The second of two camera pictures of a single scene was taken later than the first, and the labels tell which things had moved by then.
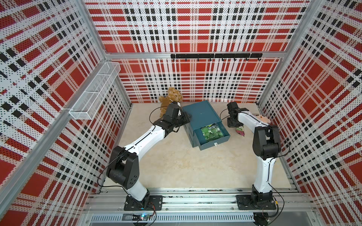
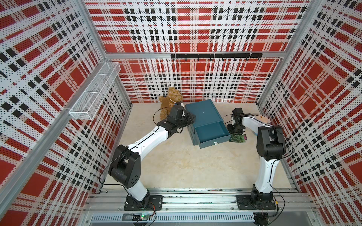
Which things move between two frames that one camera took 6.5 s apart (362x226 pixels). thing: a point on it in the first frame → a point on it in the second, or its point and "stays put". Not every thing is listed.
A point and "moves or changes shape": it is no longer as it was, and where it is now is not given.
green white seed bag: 239,130 moves or changes shape
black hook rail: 216,56 stays put
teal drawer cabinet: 205,125 stays put
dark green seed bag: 211,133 → 237,138
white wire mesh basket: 88,105 stays put
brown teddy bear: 173,95 stays put
